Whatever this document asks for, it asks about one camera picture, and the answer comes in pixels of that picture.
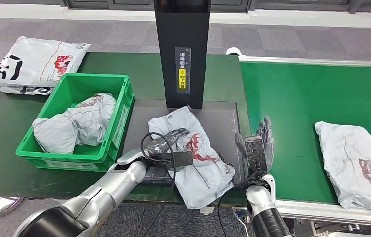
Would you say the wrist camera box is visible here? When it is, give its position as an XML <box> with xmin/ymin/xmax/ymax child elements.
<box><xmin>154</xmin><ymin>149</ymin><xmax>194</xmax><ymax>172</ymax></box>
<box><xmin>244</xmin><ymin>136</ymin><xmax>269</xmax><ymax>176</ymax></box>

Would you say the black inbound scanner machine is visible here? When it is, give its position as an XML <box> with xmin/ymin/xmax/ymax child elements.
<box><xmin>121</xmin><ymin>0</ymin><xmax>249</xmax><ymax>187</ymax></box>

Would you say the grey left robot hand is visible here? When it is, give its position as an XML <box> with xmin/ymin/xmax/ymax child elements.
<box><xmin>146</xmin><ymin>128</ymin><xmax>190</xmax><ymax>158</ymax></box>

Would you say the dark window frame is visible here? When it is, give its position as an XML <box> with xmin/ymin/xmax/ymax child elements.
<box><xmin>0</xmin><ymin>0</ymin><xmax>371</xmax><ymax>10</ymax></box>

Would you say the grey poly parcel red print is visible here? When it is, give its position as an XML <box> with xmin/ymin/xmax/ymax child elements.
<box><xmin>147</xmin><ymin>105</ymin><xmax>236</xmax><ymax>210</ymax></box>
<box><xmin>314</xmin><ymin>121</ymin><xmax>371</xmax><ymax>217</ymax></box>
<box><xmin>32</xmin><ymin>93</ymin><xmax>117</xmax><ymax>155</ymax></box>

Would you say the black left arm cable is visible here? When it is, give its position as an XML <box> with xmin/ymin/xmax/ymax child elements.
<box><xmin>140</xmin><ymin>132</ymin><xmax>177</xmax><ymax>237</ymax></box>

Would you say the white parcel bag red logo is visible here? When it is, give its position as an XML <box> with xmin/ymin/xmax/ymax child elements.
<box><xmin>0</xmin><ymin>35</ymin><xmax>91</xmax><ymax>89</ymax></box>

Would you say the green plastic crate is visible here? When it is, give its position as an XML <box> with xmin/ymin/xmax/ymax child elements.
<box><xmin>15</xmin><ymin>72</ymin><xmax>135</xmax><ymax>173</ymax></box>

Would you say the green conveyor belt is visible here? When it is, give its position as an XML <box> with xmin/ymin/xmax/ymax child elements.
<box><xmin>239</xmin><ymin>61</ymin><xmax>371</xmax><ymax>205</ymax></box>

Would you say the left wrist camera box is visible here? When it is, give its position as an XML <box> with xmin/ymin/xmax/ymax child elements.
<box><xmin>154</xmin><ymin>149</ymin><xmax>194</xmax><ymax>172</ymax></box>

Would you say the silver conveyor frame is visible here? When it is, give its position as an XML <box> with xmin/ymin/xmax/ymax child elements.
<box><xmin>234</xmin><ymin>54</ymin><xmax>371</xmax><ymax>237</ymax></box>

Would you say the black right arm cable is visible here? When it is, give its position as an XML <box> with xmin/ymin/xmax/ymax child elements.
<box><xmin>217</xmin><ymin>171</ymin><xmax>258</xmax><ymax>237</ymax></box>

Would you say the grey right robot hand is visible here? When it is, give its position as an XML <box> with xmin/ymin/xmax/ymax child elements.
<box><xmin>234</xmin><ymin>116</ymin><xmax>275</xmax><ymax>174</ymax></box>

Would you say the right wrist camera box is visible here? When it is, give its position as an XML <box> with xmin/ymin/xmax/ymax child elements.
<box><xmin>244</xmin><ymin>136</ymin><xmax>269</xmax><ymax>176</ymax></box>

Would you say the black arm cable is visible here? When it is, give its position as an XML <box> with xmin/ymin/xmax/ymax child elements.
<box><xmin>140</xmin><ymin>132</ymin><xmax>177</xmax><ymax>237</ymax></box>
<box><xmin>217</xmin><ymin>171</ymin><xmax>258</xmax><ymax>237</ymax></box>

